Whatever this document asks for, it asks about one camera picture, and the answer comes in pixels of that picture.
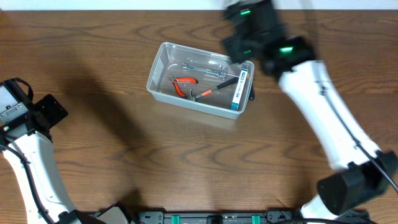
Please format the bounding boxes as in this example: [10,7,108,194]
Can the blue white cardboard box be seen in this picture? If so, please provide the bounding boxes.
[231,68,248,111]

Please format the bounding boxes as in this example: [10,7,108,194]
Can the silver combination wrench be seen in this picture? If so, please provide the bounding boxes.
[182,63,228,78]

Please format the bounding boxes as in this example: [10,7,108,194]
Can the black yellow screwdriver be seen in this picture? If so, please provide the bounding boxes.
[249,85,255,101]

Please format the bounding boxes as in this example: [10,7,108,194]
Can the clear plastic container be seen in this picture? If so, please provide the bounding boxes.
[146,42,254,119]

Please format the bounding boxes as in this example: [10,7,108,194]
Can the black handled small hammer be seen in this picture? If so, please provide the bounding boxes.
[188,77,239,101]

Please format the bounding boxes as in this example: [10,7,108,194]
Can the red handled pliers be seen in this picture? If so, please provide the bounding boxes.
[168,73,199,100]

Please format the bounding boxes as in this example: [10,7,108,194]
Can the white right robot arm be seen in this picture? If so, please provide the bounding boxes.
[223,1,397,223]

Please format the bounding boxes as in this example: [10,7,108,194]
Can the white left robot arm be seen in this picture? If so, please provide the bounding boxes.
[1,78,100,223]

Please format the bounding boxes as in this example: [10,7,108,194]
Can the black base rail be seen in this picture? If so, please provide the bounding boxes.
[93,202,371,224]

